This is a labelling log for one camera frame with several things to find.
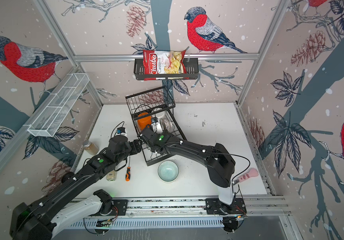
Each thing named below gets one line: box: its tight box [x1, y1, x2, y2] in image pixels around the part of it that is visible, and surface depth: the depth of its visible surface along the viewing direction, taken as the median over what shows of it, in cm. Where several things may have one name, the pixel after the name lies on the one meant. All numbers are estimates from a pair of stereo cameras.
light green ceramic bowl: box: [157, 160, 179, 183], surface depth 83 cm
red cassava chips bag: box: [143, 49, 190, 81], surface depth 89 cm
